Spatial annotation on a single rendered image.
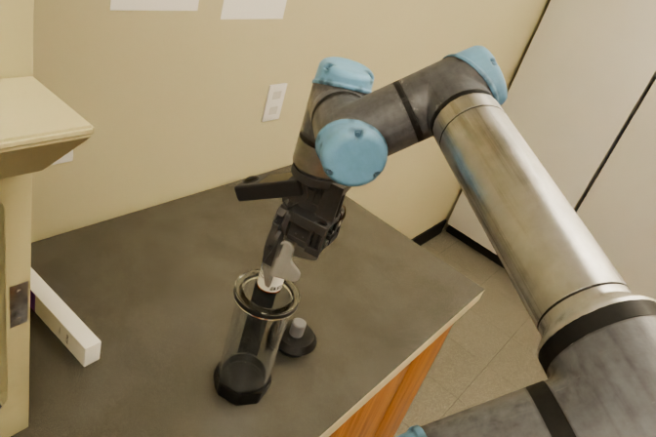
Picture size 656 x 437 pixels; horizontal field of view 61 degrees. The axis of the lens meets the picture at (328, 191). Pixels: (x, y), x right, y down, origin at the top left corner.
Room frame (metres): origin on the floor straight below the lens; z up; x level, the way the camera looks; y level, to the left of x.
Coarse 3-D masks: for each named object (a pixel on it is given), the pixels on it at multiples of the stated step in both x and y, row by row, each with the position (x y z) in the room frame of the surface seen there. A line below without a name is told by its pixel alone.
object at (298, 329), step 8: (288, 320) 0.86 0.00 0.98; (296, 320) 0.83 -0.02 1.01; (304, 320) 0.84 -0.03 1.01; (288, 328) 0.84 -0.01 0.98; (296, 328) 0.82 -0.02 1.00; (304, 328) 0.82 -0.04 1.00; (288, 336) 0.82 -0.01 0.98; (296, 336) 0.82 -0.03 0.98; (304, 336) 0.83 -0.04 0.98; (312, 336) 0.84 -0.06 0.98; (280, 344) 0.79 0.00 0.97; (288, 344) 0.79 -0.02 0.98; (296, 344) 0.80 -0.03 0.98; (304, 344) 0.81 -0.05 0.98; (312, 344) 0.82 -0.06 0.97; (288, 352) 0.79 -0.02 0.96; (296, 352) 0.79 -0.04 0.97; (304, 352) 0.80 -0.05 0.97
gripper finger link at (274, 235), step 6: (276, 222) 0.67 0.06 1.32; (276, 228) 0.66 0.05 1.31; (270, 234) 0.66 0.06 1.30; (276, 234) 0.66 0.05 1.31; (282, 234) 0.67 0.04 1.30; (270, 240) 0.66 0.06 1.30; (276, 240) 0.66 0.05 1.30; (282, 240) 0.68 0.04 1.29; (270, 246) 0.66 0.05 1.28; (276, 246) 0.66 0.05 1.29; (264, 252) 0.66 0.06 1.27; (270, 252) 0.66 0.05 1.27; (264, 258) 0.66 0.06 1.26; (270, 258) 0.66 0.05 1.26; (270, 264) 0.66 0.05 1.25
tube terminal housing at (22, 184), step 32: (0, 0) 0.48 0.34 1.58; (32, 0) 0.50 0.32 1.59; (0, 32) 0.48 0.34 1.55; (32, 32) 0.50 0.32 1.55; (0, 64) 0.48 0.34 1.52; (32, 64) 0.50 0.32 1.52; (0, 192) 0.48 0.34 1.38; (0, 224) 0.50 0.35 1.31; (0, 256) 0.50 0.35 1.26; (0, 288) 0.50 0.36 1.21; (0, 320) 0.50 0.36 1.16; (0, 352) 0.50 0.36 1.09; (0, 384) 0.50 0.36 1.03; (0, 416) 0.47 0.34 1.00
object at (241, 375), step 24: (240, 288) 0.69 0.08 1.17; (288, 288) 0.73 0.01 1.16; (240, 312) 0.67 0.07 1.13; (264, 312) 0.65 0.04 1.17; (288, 312) 0.67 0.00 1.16; (240, 336) 0.66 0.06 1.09; (264, 336) 0.66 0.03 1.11; (240, 360) 0.66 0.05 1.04; (264, 360) 0.67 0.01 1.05; (240, 384) 0.66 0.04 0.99; (264, 384) 0.68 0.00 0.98
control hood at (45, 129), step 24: (0, 96) 0.44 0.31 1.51; (24, 96) 0.46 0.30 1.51; (48, 96) 0.47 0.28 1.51; (0, 120) 0.40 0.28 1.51; (24, 120) 0.42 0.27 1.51; (48, 120) 0.43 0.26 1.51; (72, 120) 0.44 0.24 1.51; (0, 144) 0.37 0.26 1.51; (24, 144) 0.39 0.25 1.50; (48, 144) 0.41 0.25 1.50; (72, 144) 0.44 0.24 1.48; (0, 168) 0.42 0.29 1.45; (24, 168) 0.45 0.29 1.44
